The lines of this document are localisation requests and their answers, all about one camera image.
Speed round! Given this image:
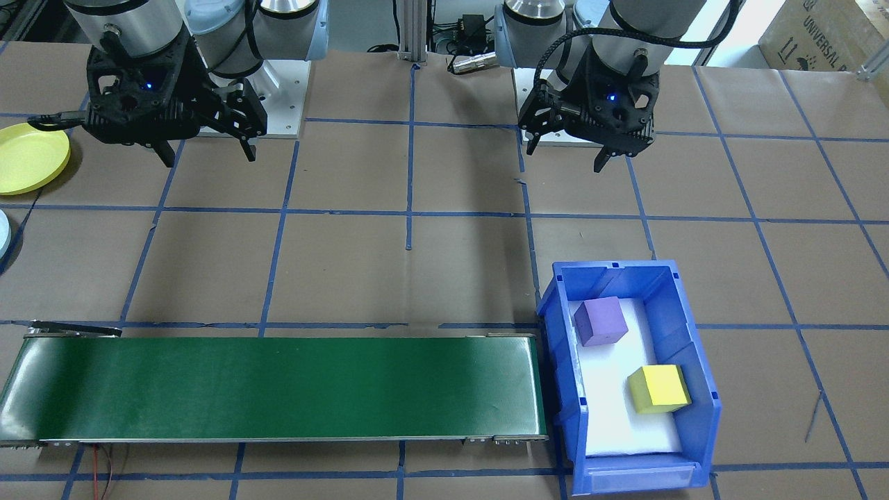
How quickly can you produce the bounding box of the purple foam block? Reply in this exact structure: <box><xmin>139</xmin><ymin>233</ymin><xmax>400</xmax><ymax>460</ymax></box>
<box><xmin>574</xmin><ymin>297</ymin><xmax>629</xmax><ymax>347</ymax></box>

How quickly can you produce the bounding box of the yellow foam block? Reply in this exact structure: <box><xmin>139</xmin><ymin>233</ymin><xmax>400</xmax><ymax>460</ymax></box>
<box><xmin>627</xmin><ymin>364</ymin><xmax>692</xmax><ymax>415</ymax></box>

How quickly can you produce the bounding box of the yellow plate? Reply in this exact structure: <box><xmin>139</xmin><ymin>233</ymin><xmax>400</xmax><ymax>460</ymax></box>
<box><xmin>0</xmin><ymin>124</ymin><xmax>72</xmax><ymax>196</ymax></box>

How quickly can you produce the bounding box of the silver cylindrical connector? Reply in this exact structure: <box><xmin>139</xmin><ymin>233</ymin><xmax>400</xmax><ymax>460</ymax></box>
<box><xmin>449</xmin><ymin>52</ymin><xmax>498</xmax><ymax>74</ymax></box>

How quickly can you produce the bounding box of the black power adapter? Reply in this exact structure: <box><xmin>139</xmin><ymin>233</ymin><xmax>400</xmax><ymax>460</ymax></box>
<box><xmin>455</xmin><ymin>14</ymin><xmax>488</xmax><ymax>49</ymax></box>

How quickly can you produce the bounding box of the brown cardboard box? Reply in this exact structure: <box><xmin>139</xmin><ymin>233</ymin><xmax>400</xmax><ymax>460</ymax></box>
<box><xmin>757</xmin><ymin>0</ymin><xmax>889</xmax><ymax>74</ymax></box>

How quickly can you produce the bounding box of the blue plastic bin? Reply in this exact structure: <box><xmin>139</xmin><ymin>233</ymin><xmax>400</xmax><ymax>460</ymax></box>
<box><xmin>536</xmin><ymin>260</ymin><xmax>723</xmax><ymax>497</ymax></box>

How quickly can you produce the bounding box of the white foam pad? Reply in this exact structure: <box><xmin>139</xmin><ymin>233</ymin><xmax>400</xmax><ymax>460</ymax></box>
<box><xmin>568</xmin><ymin>297</ymin><xmax>685</xmax><ymax>458</ymax></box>

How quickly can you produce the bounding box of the green conveyor belt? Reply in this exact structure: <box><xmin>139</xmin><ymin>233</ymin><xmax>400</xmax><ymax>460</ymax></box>
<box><xmin>0</xmin><ymin>321</ymin><xmax>549</xmax><ymax>449</ymax></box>

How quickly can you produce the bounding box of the aluminium profile post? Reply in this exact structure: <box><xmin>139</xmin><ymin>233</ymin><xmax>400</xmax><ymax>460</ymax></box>
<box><xmin>396</xmin><ymin>0</ymin><xmax>429</xmax><ymax>65</ymax></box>

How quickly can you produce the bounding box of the red wire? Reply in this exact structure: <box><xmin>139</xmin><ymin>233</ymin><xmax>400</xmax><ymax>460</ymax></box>
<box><xmin>92</xmin><ymin>444</ymin><xmax>117</xmax><ymax>500</ymax></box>

